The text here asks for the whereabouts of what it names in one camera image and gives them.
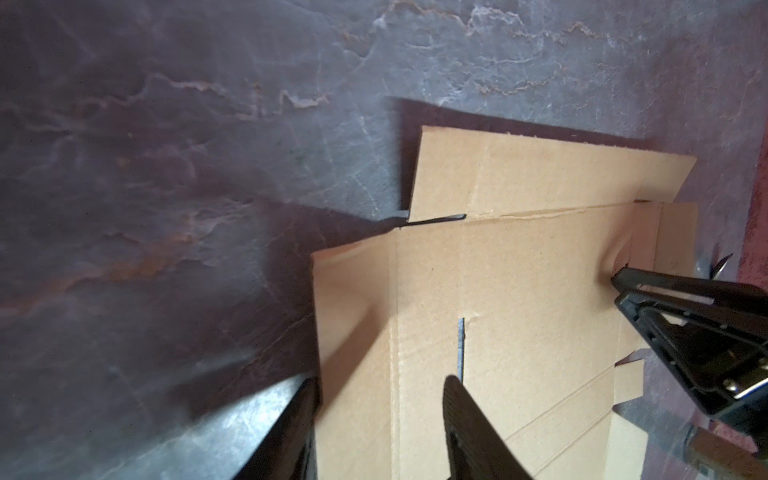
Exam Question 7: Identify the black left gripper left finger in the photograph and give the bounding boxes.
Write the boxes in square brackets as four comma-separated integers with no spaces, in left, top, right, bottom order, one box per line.
[234,378,320,480]

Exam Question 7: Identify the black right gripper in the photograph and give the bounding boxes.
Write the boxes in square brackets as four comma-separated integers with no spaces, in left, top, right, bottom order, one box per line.
[611,267,767,479]

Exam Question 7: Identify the brown cardboard box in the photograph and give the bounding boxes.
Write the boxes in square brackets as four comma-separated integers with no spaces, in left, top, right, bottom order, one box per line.
[312,126,697,479]

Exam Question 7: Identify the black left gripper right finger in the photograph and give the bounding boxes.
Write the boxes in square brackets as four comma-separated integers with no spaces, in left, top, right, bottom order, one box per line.
[442,375,531,480]

